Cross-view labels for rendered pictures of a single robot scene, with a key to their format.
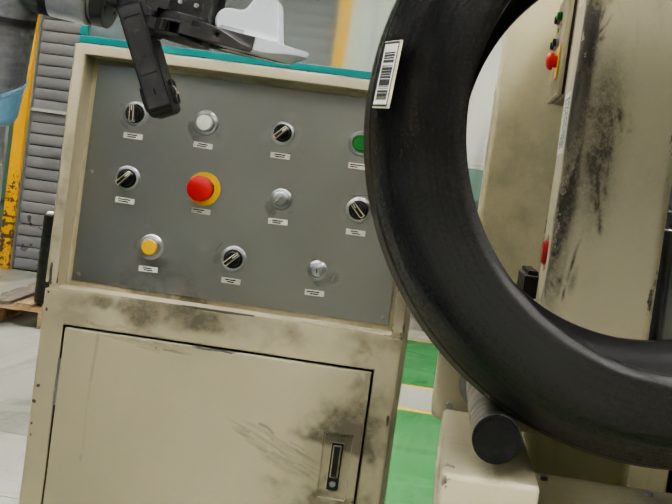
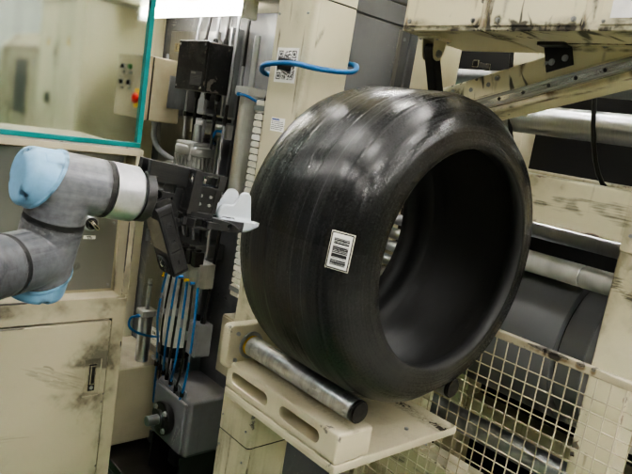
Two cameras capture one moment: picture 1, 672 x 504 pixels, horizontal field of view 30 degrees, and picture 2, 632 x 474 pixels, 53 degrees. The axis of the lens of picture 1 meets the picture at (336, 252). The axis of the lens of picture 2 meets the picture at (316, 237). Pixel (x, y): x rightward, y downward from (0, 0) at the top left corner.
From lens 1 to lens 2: 91 cm
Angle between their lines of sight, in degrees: 47
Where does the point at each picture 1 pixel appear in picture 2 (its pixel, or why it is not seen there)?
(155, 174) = not seen: outside the picture
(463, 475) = (345, 433)
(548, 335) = (398, 366)
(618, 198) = not seen: hidden behind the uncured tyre
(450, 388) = (235, 351)
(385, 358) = (118, 309)
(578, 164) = not seen: hidden behind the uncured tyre
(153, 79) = (179, 254)
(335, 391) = (90, 336)
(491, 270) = (382, 343)
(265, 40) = (247, 223)
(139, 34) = (170, 227)
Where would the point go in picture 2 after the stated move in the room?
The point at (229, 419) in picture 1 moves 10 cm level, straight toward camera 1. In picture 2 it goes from (23, 370) to (44, 386)
